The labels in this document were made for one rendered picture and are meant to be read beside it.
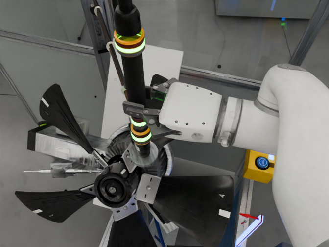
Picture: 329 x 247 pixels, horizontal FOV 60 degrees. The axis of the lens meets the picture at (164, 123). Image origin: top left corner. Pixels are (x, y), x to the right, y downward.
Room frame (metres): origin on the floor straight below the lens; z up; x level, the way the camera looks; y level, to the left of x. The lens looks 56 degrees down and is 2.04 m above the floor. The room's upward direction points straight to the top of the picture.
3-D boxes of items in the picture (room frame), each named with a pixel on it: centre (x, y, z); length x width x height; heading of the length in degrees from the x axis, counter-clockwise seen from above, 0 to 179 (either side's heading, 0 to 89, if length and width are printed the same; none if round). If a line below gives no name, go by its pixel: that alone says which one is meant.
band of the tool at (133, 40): (0.33, 0.05, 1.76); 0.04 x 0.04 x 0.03
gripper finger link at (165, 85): (0.36, 0.03, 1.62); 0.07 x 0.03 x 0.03; 74
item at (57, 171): (0.44, 0.38, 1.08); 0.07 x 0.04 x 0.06; 84
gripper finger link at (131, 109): (0.30, 0.05, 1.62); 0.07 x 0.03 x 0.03; 74
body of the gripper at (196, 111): (0.31, -0.05, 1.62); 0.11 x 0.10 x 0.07; 74
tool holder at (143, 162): (0.34, 0.05, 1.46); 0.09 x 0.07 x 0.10; 19
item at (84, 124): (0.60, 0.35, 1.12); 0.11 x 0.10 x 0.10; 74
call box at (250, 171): (0.52, -0.38, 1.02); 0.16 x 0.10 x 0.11; 164
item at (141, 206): (0.34, 0.08, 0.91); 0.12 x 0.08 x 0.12; 164
